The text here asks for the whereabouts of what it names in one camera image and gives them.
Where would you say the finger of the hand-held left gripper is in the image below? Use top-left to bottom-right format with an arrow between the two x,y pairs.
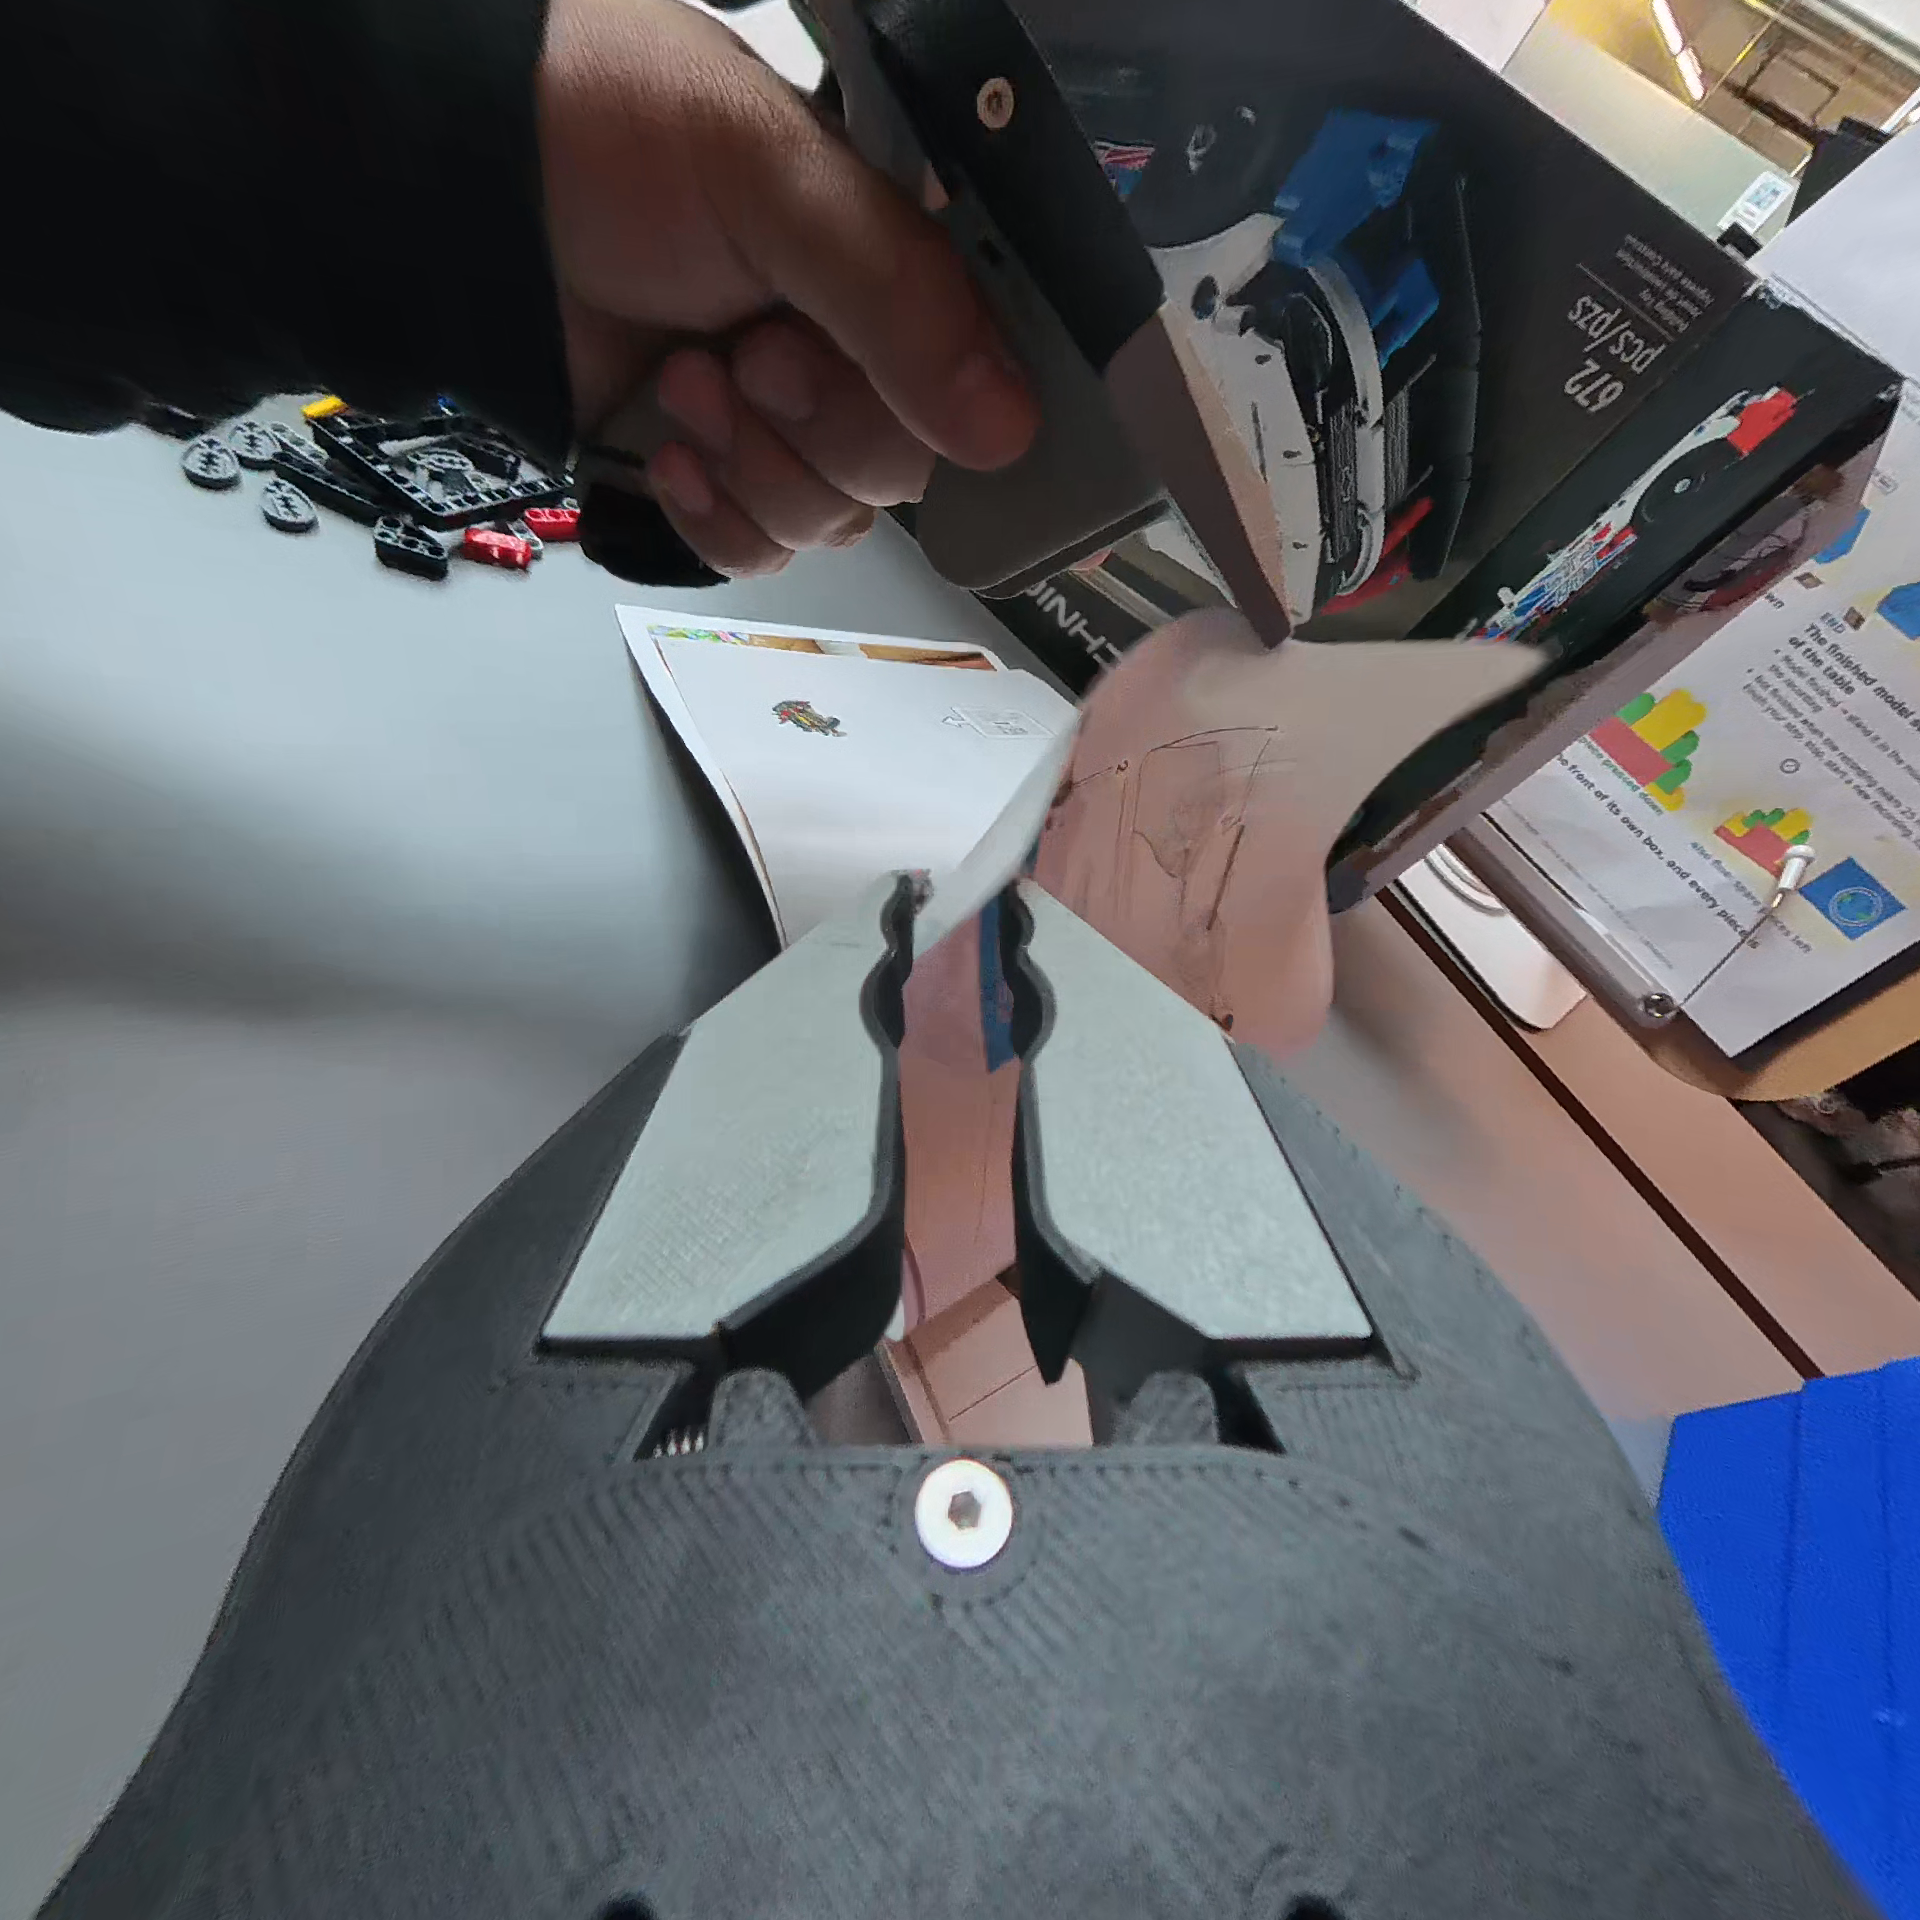
915,194 -> 1179,600
1105,307 -> 1324,650

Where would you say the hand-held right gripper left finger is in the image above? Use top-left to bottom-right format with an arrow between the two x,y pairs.
540,873 -> 927,1401

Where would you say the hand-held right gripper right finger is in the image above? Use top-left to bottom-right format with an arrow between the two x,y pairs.
993,883 -> 1378,1384

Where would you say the lego instruction booklet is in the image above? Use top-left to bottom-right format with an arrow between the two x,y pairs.
615,600 -> 1554,1448

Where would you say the pile of small lego pieces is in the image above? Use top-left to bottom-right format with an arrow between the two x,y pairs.
179,394 -> 585,582

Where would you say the person's left forearm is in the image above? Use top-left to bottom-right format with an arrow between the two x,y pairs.
0,0 -> 580,452

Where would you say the black lego set box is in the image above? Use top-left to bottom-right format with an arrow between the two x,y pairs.
885,0 -> 1908,917

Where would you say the person's left hand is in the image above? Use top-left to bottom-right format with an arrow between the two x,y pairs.
538,0 -> 1039,587

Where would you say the task instruction sheet on stand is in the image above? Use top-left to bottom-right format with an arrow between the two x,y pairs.
1336,344 -> 1920,1106

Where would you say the printed instruction sheet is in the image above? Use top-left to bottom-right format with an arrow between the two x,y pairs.
1492,150 -> 1920,1059

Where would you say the blue plastic bin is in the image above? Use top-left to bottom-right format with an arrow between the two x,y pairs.
1656,1363 -> 1920,1920

